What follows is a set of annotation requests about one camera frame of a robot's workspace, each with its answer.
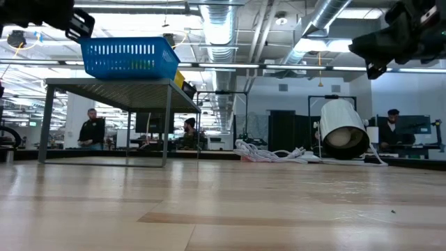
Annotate overhead light bar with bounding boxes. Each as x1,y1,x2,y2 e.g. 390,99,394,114
0,59,446,74

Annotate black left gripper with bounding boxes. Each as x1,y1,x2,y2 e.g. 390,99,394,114
0,0,96,44

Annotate black curved hose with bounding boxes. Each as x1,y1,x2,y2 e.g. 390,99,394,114
0,125,23,151

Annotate black ceiling device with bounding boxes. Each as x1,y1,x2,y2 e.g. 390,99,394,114
6,29,27,49
162,33,177,49

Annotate yellow hanging pendant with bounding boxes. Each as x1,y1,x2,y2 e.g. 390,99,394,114
316,52,324,88

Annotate slim silver air duct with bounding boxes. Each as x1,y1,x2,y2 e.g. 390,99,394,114
281,0,353,66

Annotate white cup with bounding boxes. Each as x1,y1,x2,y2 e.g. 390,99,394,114
365,125,380,144

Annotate dark background monitor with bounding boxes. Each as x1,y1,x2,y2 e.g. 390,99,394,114
134,112,175,135

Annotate silver ceiling air duct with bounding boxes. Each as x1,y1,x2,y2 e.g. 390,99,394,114
200,0,241,93

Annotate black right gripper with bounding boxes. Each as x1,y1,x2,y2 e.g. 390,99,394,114
348,0,426,81

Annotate white power cable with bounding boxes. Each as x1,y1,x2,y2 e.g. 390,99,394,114
233,138,389,167

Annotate black plastic basket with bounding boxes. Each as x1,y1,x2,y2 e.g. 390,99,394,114
180,80,198,100

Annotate grey perforated metal shelf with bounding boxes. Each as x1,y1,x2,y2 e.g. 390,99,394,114
38,77,202,167

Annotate black background monitor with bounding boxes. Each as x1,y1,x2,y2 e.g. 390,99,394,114
397,114,433,135

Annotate person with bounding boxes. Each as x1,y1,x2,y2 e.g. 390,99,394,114
77,107,107,151
178,117,207,151
378,108,416,151

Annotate blue plastic basket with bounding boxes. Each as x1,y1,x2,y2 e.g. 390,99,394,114
79,36,181,82

